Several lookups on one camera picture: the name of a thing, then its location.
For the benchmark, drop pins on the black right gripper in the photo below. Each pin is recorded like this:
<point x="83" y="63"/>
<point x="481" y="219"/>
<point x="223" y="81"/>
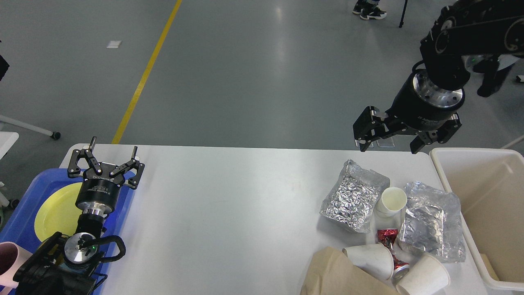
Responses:
<point x="420" y="104"/>

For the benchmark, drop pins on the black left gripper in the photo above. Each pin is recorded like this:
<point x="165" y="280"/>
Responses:
<point x="100" y="190"/>

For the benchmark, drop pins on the yellow plastic plate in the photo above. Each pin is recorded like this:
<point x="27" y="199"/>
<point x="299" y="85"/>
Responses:
<point x="58" y="213"/>

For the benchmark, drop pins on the silver foil bag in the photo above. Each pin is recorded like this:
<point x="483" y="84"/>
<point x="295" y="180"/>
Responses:
<point x="352" y="200"/>

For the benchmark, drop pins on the clear plastic wrap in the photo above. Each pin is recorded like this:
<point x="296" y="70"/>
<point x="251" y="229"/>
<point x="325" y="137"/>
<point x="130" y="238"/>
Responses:
<point x="432" y="224"/>

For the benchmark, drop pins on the brown paper bag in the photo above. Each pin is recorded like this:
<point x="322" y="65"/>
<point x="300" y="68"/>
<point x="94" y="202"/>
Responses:
<point x="330" y="272"/>

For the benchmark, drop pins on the teal mug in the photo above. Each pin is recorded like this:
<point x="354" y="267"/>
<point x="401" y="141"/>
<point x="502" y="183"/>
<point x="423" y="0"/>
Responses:
<point x="81" y="252"/>

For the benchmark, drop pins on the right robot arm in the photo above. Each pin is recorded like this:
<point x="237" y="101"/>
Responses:
<point x="470" y="36"/>

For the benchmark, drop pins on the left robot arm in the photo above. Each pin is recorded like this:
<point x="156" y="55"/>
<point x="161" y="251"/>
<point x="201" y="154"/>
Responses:
<point x="35" y="277"/>

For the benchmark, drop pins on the right floor plate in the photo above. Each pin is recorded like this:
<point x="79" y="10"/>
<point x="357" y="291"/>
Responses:
<point x="386" y="143"/>

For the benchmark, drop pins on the floor plate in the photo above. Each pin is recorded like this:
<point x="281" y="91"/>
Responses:
<point x="386" y="143"/>
<point x="360" y="143"/>

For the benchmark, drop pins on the left floor plate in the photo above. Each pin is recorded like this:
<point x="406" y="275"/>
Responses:
<point x="360" y="143"/>

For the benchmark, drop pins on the small white cup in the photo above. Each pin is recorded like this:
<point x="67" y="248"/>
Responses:
<point x="391" y="202"/>

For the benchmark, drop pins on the white side table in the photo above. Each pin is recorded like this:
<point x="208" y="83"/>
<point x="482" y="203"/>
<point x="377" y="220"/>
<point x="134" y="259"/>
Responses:
<point x="7" y="139"/>

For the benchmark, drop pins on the beige plastic bin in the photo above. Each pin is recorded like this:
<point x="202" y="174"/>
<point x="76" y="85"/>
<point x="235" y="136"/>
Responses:
<point x="489" y="185"/>

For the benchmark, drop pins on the red snack wrapper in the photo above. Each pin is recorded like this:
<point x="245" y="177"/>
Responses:
<point x="387" y="237"/>

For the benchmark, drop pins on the black tripod leg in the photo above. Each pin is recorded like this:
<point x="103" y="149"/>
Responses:
<point x="403" y="13"/>

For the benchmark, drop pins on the pink mug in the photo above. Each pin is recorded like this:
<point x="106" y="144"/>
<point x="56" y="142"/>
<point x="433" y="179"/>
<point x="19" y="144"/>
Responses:
<point x="12" y="257"/>

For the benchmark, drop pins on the person in black sneakers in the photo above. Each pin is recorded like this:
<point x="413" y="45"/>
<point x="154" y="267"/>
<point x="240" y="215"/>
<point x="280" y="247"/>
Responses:
<point x="369" y="9"/>

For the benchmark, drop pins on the white paper cup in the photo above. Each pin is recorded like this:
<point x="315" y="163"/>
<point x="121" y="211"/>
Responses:
<point x="426" y="277"/>
<point x="375" y="259"/>

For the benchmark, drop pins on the red soda can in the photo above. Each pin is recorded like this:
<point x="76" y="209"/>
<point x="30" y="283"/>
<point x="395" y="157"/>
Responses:
<point x="400" y="269"/>

